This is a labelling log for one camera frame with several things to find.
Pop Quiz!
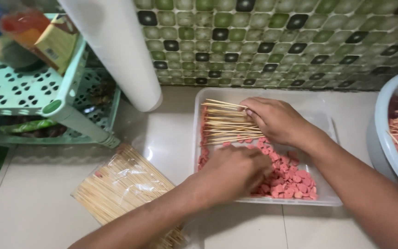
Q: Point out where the person's left hand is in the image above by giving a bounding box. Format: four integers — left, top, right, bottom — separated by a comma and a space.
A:
198, 145, 274, 205

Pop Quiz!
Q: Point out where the light blue plastic basin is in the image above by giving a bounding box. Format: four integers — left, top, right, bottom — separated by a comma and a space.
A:
366, 68, 398, 202

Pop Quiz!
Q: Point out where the pile of pink sausage slices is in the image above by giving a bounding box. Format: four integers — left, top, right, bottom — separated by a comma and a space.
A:
198, 136, 319, 201

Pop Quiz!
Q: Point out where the bag of bamboo skewers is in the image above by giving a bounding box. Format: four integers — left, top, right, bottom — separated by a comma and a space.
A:
70, 143, 186, 249

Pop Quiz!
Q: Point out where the white paper roll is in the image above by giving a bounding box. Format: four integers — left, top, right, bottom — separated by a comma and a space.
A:
57, 0, 164, 113

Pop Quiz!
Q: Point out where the person's right hand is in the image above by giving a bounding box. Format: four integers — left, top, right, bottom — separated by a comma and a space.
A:
239, 97, 312, 148

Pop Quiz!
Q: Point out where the row of sausage skewers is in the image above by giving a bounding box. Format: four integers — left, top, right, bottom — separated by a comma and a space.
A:
199, 99, 265, 146

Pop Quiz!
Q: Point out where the green plastic rack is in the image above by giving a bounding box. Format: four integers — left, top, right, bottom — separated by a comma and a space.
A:
0, 0, 121, 149

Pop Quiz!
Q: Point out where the clear plastic tray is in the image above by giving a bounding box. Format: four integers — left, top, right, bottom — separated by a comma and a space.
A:
192, 87, 343, 207

